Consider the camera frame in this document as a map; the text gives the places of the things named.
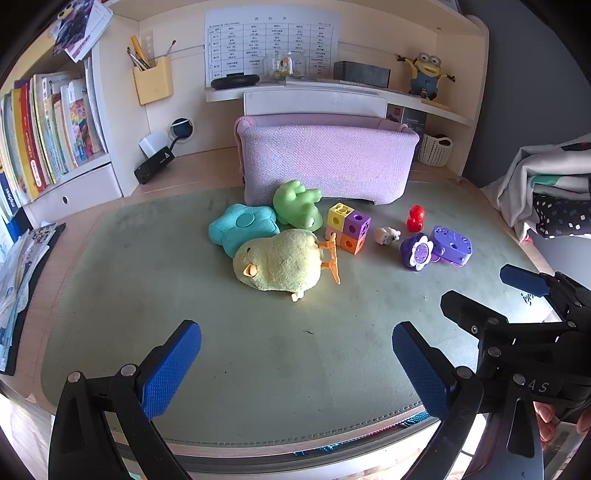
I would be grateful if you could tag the bundle of paint brushes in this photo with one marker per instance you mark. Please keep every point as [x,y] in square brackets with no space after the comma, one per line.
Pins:
[136,60]

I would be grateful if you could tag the yellow pencil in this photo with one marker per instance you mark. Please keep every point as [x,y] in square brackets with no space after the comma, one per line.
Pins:
[138,50]

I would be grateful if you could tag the white charger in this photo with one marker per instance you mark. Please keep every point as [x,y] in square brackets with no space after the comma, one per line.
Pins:
[152,144]

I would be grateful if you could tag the small white woven basket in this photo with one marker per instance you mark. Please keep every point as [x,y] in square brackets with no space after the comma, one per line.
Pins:
[434,151]

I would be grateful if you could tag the dark product box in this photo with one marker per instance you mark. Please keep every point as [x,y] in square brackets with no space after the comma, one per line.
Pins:
[408,117]

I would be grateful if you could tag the small red toy figure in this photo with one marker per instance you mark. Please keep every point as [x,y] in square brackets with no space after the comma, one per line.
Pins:
[415,219]

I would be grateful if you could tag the black grid box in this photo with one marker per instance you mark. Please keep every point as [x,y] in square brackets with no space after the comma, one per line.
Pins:
[362,74]

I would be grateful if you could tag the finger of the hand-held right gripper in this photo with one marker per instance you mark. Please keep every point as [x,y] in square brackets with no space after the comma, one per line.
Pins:
[466,314]
[524,279]

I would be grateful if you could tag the pink fabric basket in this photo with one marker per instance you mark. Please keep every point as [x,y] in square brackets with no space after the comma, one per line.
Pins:
[323,157]

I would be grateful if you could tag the green desk mat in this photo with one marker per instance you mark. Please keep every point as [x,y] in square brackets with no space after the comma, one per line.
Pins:
[277,360]

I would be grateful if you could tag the purple flower toy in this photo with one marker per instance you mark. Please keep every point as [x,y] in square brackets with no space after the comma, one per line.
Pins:
[418,253]

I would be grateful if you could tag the green frog toy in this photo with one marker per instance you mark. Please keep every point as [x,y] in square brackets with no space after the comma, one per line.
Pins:
[295,205]

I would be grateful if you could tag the glass jar with pebbles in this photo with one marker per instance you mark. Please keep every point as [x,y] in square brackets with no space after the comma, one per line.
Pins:
[285,64]

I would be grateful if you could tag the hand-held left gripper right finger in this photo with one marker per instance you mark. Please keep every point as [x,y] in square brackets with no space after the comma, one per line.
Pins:
[418,364]

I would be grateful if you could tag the pile of loose papers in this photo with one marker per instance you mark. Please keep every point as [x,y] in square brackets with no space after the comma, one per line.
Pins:
[23,286]

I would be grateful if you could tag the dark patterned cloth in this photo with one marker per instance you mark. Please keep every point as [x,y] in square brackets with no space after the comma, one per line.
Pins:
[563,214]

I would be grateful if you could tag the white drawer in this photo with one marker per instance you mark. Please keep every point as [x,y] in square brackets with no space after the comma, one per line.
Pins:
[83,194]

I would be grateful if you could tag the large picture book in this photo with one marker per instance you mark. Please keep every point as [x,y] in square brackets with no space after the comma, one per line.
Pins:
[323,83]

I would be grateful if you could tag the clear stencil ruler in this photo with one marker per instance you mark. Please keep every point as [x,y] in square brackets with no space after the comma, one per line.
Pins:
[147,44]

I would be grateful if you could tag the person's right hand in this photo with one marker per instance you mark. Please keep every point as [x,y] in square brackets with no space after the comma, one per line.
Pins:
[547,417]

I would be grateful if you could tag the yellow cartoon figure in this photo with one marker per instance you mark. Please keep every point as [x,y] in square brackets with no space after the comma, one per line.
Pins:
[427,74]

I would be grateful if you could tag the white shelf board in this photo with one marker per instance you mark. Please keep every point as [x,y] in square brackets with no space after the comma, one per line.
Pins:
[221,94]

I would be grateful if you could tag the small white sheep toy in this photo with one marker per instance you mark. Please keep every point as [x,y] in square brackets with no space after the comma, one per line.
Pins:
[384,235]

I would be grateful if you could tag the white timetable sheet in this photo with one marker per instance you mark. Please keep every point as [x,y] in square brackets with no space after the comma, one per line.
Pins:
[258,41]

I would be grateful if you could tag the stack of booklets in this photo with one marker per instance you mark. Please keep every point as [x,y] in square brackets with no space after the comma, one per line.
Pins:
[81,27]

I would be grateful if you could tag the teal star cushion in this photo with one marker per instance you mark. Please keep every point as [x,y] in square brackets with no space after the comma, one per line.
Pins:
[240,226]

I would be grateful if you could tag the white panel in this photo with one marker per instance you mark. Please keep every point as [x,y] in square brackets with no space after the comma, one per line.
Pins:
[314,104]

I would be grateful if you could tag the row of upright books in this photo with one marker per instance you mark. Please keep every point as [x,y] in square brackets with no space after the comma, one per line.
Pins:
[46,138]

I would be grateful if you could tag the purple toy camera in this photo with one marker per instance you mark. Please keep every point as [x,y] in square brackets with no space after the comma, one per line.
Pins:
[452,244]

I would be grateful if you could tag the thin paint brush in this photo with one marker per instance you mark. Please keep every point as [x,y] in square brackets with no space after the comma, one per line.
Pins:
[169,48]

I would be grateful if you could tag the black round disc case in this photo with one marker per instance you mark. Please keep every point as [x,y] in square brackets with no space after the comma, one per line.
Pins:
[234,81]

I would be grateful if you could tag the black power adapter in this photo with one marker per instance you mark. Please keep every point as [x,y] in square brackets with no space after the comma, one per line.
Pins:
[154,166]

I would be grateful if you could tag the yellow chick plush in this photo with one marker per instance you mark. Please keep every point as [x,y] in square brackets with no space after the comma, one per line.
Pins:
[281,263]

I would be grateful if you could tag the yellow pen holder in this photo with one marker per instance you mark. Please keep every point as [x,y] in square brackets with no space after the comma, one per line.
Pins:
[152,85]

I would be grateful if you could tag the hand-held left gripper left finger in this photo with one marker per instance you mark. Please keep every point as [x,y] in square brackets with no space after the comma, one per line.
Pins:
[171,364]

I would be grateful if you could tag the colourful cube block toy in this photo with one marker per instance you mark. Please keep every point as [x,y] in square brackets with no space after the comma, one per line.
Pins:
[353,230]

